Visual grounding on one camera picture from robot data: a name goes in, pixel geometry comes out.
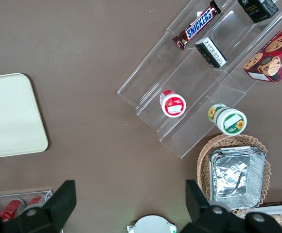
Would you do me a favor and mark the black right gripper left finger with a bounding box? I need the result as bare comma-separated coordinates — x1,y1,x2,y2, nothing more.
0,179,77,233

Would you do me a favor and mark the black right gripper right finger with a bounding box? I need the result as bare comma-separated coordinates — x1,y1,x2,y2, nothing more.
182,179,282,233

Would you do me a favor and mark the aluminium foil tray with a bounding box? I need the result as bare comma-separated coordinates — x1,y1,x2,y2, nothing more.
209,145,268,211

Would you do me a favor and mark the light tan wicker basket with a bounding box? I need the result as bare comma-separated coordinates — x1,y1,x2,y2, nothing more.
196,134,272,219

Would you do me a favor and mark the cream rectangular plastic tray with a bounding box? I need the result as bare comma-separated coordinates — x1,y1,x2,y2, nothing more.
0,73,49,160

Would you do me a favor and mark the red cola bottle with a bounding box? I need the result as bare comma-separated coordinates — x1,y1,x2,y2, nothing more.
25,194,46,209
0,198,25,223

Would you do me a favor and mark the clear acrylic bottle rack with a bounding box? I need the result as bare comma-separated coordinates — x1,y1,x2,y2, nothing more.
0,186,53,219

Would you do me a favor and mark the white plastic snack bin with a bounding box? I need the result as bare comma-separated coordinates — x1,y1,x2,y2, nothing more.
260,201,282,233

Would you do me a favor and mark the green sunflower-print cup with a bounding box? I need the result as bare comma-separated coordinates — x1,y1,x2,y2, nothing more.
208,103,247,136

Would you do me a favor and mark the red-lidded white cup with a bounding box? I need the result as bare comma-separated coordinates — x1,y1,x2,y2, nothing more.
159,89,187,118

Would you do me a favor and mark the clear acrylic stepped shelf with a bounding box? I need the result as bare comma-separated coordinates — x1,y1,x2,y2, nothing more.
116,0,282,160

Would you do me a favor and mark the small black white-sided box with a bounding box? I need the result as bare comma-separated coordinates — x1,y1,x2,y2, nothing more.
194,37,228,68

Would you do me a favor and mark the red plaid cookie box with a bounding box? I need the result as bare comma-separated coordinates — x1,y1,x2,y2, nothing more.
242,16,282,83

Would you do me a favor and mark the Snickers chocolate bar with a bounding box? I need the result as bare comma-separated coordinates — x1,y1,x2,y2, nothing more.
172,0,221,51

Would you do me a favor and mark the black box with gold print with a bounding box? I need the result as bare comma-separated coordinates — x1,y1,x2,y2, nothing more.
237,0,280,24

